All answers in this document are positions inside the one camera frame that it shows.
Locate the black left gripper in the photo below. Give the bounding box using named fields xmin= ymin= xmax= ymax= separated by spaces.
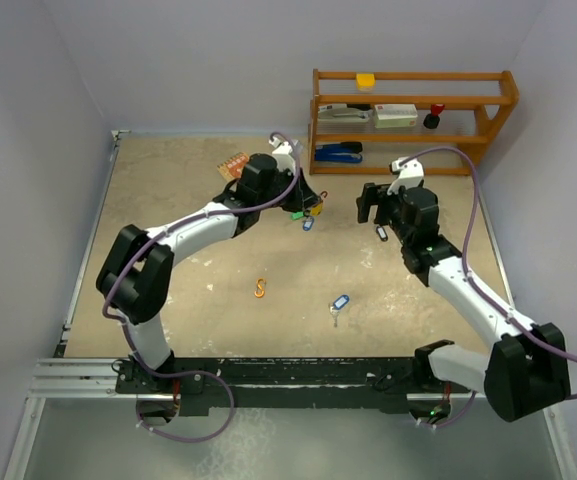
xmin=257 ymin=167 xmax=320 ymax=214

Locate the black key tag with key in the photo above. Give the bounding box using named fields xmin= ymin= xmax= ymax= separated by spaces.
xmin=375 ymin=226 xmax=389 ymax=242

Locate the yellow key tag with key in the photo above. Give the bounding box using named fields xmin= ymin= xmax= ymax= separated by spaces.
xmin=309 ymin=201 xmax=324 ymax=216

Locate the blue key tag with key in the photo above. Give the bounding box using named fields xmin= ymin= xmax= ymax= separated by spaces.
xmin=329 ymin=294 xmax=350 ymax=328
xmin=302 ymin=216 xmax=315 ymax=231

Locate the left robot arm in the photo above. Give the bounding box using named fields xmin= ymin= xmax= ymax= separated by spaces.
xmin=96 ymin=154 xmax=322 ymax=392

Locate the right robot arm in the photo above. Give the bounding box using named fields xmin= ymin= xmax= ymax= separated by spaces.
xmin=356 ymin=183 xmax=571 ymax=422

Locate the orange spiral notebook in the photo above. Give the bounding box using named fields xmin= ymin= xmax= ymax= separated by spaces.
xmin=217 ymin=152 xmax=249 ymax=182

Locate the blue stapler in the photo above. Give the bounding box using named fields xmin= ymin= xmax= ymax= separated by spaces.
xmin=314 ymin=141 xmax=363 ymax=164

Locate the white stapler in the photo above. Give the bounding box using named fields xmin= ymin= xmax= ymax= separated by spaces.
xmin=318 ymin=103 xmax=372 ymax=123

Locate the red and black stamp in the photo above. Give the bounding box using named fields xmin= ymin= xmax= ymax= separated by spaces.
xmin=423 ymin=104 xmax=445 ymax=130

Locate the white and red box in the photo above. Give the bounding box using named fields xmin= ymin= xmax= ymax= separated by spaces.
xmin=373 ymin=104 xmax=418 ymax=129

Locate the wooden shelf rack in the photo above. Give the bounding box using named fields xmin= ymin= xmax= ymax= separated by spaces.
xmin=308 ymin=70 xmax=520 ymax=175

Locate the orange S-shaped carabiner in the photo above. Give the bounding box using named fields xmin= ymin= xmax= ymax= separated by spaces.
xmin=254 ymin=278 xmax=266 ymax=298

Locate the yellow-lidded container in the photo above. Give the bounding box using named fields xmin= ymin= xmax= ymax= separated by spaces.
xmin=355 ymin=72 xmax=376 ymax=92

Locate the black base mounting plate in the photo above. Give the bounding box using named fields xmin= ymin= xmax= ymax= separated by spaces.
xmin=112 ymin=357 xmax=446 ymax=417

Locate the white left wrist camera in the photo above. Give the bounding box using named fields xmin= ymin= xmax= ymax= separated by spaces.
xmin=269 ymin=138 xmax=303 ymax=175

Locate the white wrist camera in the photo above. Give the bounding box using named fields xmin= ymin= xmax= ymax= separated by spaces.
xmin=269 ymin=138 xmax=303 ymax=175
xmin=387 ymin=157 xmax=424 ymax=195

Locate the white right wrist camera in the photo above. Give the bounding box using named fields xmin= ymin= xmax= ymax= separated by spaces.
xmin=387 ymin=157 xmax=424 ymax=195

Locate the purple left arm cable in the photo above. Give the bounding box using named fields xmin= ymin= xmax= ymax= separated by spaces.
xmin=102 ymin=131 xmax=303 ymax=444

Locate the aluminium frame rail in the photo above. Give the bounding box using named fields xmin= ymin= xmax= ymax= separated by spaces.
xmin=31 ymin=358 xmax=466 ymax=400

